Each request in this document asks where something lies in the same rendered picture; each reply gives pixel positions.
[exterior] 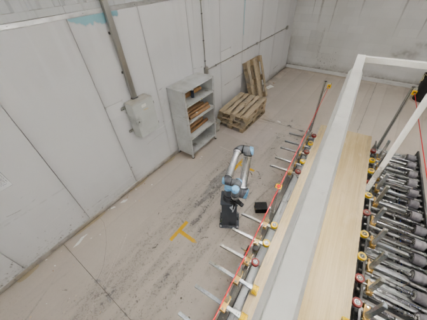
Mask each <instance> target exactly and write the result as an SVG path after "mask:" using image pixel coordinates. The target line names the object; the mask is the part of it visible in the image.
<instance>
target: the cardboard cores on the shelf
mask: <svg viewBox="0 0 427 320"><path fill-rule="evenodd" d="M193 90H194V93H196V92H197V91H199V90H201V86H197V87H195V88H194V89H193ZM185 95H186V98H187V97H189V96H191V91H188V92H187V93H185ZM209 108H210V105H209V103H208V102H205V103H204V102H203V101H202V102H201V101H198V102H196V103H195V104H194V105H192V106H190V107H189V108H188V109H187V112H188V116H189V120H192V119H193V118H195V117H196V116H198V115H199V114H201V113H202V112H204V111H205V110H207V109H209ZM207 121H208V118H207V117H206V118H204V119H203V116H201V117H200V118H199V119H197V120H196V121H195V122H193V123H192V124H190V130H191V133H192V132H194V131H195V130H196V129H198V128H199V127H200V126H201V125H202V124H204V123H205V122H207Z"/></svg>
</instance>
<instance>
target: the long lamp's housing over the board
mask: <svg viewBox="0 0 427 320"><path fill-rule="evenodd" d="M352 70H353V68H352V69H351V70H350V71H349V72H348V75H347V76H346V79H345V82H344V84H343V87H342V90H341V92H340V94H339V97H338V99H337V102H336V105H335V107H334V110H333V112H332V115H331V117H330V120H329V123H328V125H327V128H326V130H325V133H324V135H323V138H322V141H321V143H320V146H319V148H318V151H317V153H316V156H315V159H314V161H313V164H312V166H311V169H310V171H309V174H308V177H307V179H306V181H305V184H304V187H303V189H302V192H301V195H300V197H299V200H298V202H297V204H296V207H295V210H294V212H293V215H292V218H291V219H290V222H289V225H288V227H287V230H286V233H285V235H284V237H283V241H282V242H281V245H280V248H279V250H278V253H277V256H276V258H275V260H274V263H273V266H272V268H271V271H270V273H269V276H268V279H267V281H266V284H265V286H264V289H263V291H262V294H261V297H260V299H259V302H258V304H257V307H256V309H255V312H254V314H253V317H252V320H261V319H262V316H263V313H264V311H265V308H266V305H267V303H268V300H269V297H270V294H271V291H272V289H273V286H274V283H275V281H276V277H277V275H278V272H279V269H280V267H281V263H282V261H283V258H284V256H285V253H286V250H287V248H288V244H289V242H290V239H291V237H292V234H293V231H294V229H295V225H296V223H297V220H298V218H299V215H300V212H301V209H302V206H303V204H304V201H305V198H306V195H307V193H308V190H309V187H310V185H311V181H312V179H313V176H314V174H315V171H316V167H317V166H318V162H319V160H320V157H321V154H322V152H323V148H324V146H325V143H326V141H327V138H328V135H329V132H330V129H331V127H332V124H333V122H334V118H335V116H336V113H337V110H338V108H339V104H340V103H341V99H342V96H343V94H344V91H345V89H346V85H347V83H348V80H349V77H350V75H351V71H352ZM362 74H363V72H362V73H361V76H360V80H359V83H358V87H357V89H356V94H355V98H354V100H353V105H352V108H351V112H350V115H349V119H348V123H347V126H346V130H345V133H344V137H343V140H342V144H341V148H340V151H339V155H338V158H337V162H336V165H335V169H334V173H333V176H332V180H331V183H330V187H329V191H328V194H327V198H326V202H325V206H324V208H323V212H322V217H321V219H320V223H319V226H318V230H317V233H316V237H315V241H314V245H313V249H312V252H311V256H310V258H309V263H308V267H307V269H306V274H305V276H304V280H303V284H302V288H301V292H300V295H299V299H298V302H297V306H296V308H295V313H294V317H293V320H297V318H298V315H299V311H300V308H301V304H302V299H303V296H304V292H305V289H306V285H307V281H308V277H309V273H310V270H311V266H312V263H313V258H314V255H315V251H316V246H317V244H318V239H319V236H320V232H321V229H322V225H323V220H324V217H325V213H326V210H327V205H328V203H329V198H330V194H331V191H332V186H333V184H334V179H335V176H336V172H337V167H338V164H339V160H340V157H341V153H342V148H343V145H344V141H345V138H346V134H347V131H348V126H349V122H350V119H351V115H352V112H353V107H354V104H355V100H356V96H357V93H358V89H359V85H360V81H361V78H362Z"/></svg>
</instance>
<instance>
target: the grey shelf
mask: <svg viewBox="0 0 427 320"><path fill-rule="evenodd" d="M197 86H201V90H199V91H197V92H196V93H195V94H194V98H191V96H189V97H187V98H186V95H185V93H187V92H188V91H191V90H192V89H194V88H195V87H197ZM212 87H213V89H212ZM166 92H167V95H168V101H169V105H170V111H171V114H172V120H173V126H174V130H175V135H176V139H177V145H178V148H179V152H181V151H183V152H185V153H188V154H190V155H192V158H193V159H194V154H195V153H196V152H197V151H198V150H199V149H200V148H202V147H203V146H204V145H205V144H206V143H208V142H209V141H210V140H211V139H212V138H213V137H214V136H215V139H217V135H216V122H215V97H214V76H211V75H208V74H203V73H200V72H195V73H194V74H191V75H190V76H187V77H185V78H183V79H181V80H180V81H178V82H176V83H174V84H172V85H170V86H168V87H166ZM198 101H201V102H202V101H203V102H204V103H205V102H208V103H209V105H210V108H209V109H207V110H205V111H204V112H202V113H201V114H199V115H198V116H196V117H195V118H193V119H192V120H189V116H188V112H187V109H188V108H189V107H190V106H192V105H194V104H195V103H196V102H198ZM185 113H186V114H185ZM201 116H203V119H204V118H206V117H207V118H208V121H207V122H205V123H204V124H202V125H201V126H200V127H199V128H198V129H196V130H195V131H194V132H192V133H191V130H190V124H192V123H193V122H195V121H196V120H197V119H199V118H200V117H201ZM214 123H215V124H214ZM180 150H181V151H180Z"/></svg>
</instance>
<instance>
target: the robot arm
mask: <svg viewBox="0 0 427 320"><path fill-rule="evenodd" d="M241 154H243V162H242V167H241V175H240V178H236V179H233V178H232V176H233V173H234V169H235V167H236V164H237V162H238V158H239V156H240V155H241ZM253 154H254V148H253V147H251V146H247V145H239V146H237V147H235V148H234V150H233V156H232V158H231V161H230V163H229V166H228V169H227V171H226V175H225V176H224V177H222V184H224V185H225V186H224V195H223V200H224V201H225V202H227V203H230V204H232V207H230V209H231V210H232V212H233V211H234V209H235V206H236V205H237V204H238V205H239V206H241V207H243V205H244V204H243V203H242V202H241V201H240V200H239V198H242V199H246V198H247V196H248V192H249V189H248V186H247V182H248V174H249V170H250V163H251V159H252V156H253Z"/></svg>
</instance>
